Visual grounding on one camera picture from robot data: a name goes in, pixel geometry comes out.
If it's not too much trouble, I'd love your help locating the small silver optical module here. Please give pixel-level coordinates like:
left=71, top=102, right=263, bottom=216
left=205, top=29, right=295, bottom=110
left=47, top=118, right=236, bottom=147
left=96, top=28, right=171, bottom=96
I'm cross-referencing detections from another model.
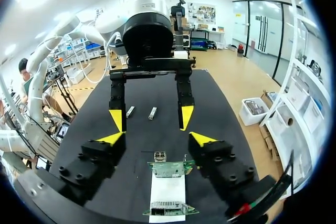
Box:
left=147, top=106, right=158, bottom=121
left=125, top=105, right=136, bottom=119

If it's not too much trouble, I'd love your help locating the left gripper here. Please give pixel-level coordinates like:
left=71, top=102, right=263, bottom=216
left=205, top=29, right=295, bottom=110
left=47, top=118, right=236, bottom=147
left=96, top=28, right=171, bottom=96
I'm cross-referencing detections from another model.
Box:
left=108, top=13, right=198, bottom=133

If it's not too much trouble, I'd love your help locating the white stand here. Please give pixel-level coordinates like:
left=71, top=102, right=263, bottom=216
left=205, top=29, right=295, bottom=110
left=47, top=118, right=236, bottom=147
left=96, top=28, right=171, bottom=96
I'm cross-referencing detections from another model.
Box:
left=148, top=174, right=187, bottom=223

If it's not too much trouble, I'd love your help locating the person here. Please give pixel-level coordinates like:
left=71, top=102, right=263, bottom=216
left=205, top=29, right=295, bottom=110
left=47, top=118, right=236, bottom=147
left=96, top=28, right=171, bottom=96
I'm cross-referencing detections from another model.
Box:
left=17, top=58, right=79, bottom=123

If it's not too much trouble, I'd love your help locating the white cable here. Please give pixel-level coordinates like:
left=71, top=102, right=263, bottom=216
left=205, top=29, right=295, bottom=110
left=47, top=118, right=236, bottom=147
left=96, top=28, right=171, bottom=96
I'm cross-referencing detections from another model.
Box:
left=39, top=31, right=123, bottom=84

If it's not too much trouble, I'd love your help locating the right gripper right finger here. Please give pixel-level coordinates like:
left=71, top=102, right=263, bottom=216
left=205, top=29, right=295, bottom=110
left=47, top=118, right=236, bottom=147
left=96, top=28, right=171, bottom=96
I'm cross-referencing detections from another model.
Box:
left=187, top=131, right=259, bottom=210

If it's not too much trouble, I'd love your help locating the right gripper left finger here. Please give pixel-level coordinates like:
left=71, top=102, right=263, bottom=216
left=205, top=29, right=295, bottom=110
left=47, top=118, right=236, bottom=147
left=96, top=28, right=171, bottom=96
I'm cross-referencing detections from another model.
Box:
left=58, top=131, right=127, bottom=207

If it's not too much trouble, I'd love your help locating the green circuit board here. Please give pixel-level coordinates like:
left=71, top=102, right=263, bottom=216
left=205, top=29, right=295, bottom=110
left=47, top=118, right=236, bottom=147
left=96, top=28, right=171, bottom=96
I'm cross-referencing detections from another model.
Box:
left=147, top=151, right=196, bottom=180
left=142, top=200, right=200, bottom=217

